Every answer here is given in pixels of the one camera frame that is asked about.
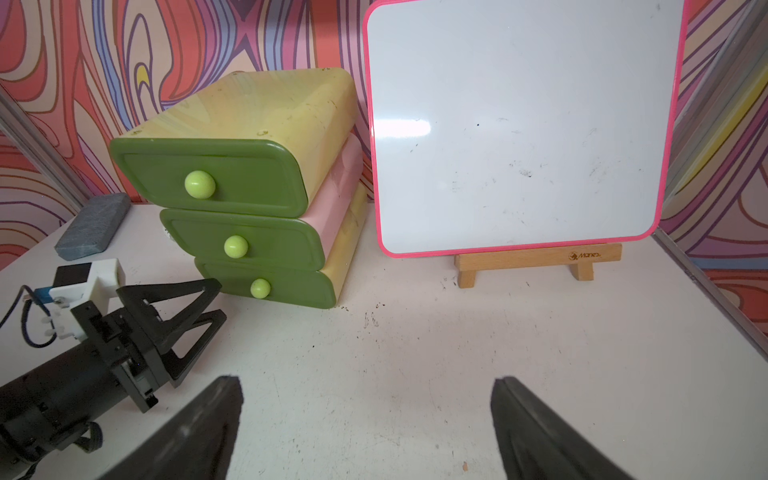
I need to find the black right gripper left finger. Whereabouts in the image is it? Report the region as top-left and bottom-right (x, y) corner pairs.
(102, 376), (243, 480)

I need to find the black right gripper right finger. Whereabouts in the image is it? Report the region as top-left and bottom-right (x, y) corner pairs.
(490, 376), (630, 480)

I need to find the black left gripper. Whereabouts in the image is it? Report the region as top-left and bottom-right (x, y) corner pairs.
(71, 278), (227, 413)

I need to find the green top drawer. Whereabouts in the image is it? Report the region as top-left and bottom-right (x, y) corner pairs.
(110, 136), (322, 218)

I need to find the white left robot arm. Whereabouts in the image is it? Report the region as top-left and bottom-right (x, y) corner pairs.
(1, 279), (226, 479)

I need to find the yellow pink drawer cabinet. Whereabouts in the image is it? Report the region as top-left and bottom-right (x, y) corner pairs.
(118, 68), (368, 283)

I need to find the grey felt eraser block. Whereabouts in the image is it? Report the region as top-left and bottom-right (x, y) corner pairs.
(54, 193), (132, 261)

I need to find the wooden whiteboard easel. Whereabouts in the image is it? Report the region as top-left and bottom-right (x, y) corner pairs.
(454, 243), (623, 289)

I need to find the pink framed whiteboard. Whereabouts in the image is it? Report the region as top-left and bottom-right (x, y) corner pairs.
(362, 1), (689, 258)

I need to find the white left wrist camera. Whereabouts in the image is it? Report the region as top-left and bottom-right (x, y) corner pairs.
(33, 259), (125, 342)

